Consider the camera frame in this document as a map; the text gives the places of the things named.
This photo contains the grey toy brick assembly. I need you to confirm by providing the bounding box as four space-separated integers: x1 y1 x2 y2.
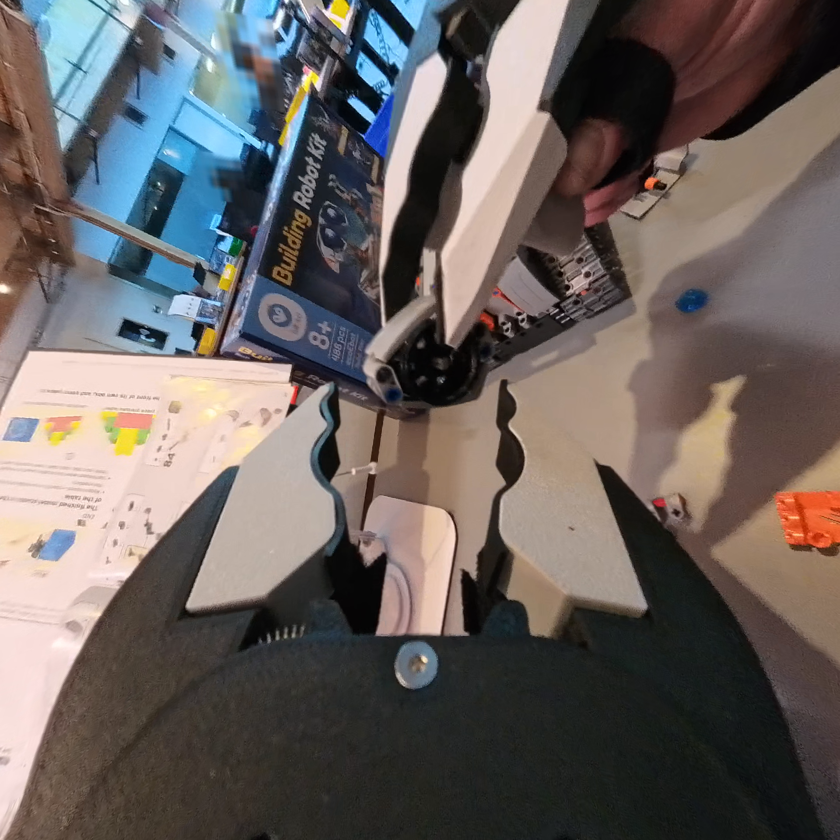
363 287 492 413

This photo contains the person's right forearm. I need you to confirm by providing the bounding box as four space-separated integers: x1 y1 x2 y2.
699 39 840 144

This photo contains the tracked toy robot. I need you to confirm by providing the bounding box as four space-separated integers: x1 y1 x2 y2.
478 220 636 367

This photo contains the robot kit box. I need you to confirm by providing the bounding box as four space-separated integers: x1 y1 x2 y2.
218 94 435 421

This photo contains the person's right hand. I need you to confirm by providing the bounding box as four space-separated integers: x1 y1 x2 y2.
558 0 836 227

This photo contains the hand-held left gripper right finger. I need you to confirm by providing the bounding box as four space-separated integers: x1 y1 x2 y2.
494 378 651 621

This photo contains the small grey red brick piece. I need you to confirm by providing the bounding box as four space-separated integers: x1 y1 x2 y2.
650 492 691 531

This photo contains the open instruction booklet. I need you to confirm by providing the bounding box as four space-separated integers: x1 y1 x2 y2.
105 371 298 572

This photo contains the orange wing panel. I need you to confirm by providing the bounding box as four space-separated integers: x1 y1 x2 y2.
774 489 840 550

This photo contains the white printed instruction sheet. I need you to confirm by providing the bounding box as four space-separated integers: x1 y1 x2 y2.
0 348 296 788

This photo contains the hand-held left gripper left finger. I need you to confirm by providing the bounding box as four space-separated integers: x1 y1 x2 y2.
185 382 347 616

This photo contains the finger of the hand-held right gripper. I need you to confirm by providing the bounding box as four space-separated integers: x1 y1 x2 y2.
434 0 603 349
379 49 462 328

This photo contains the small grey winged brick assembly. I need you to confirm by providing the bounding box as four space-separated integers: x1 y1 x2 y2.
619 143 691 222

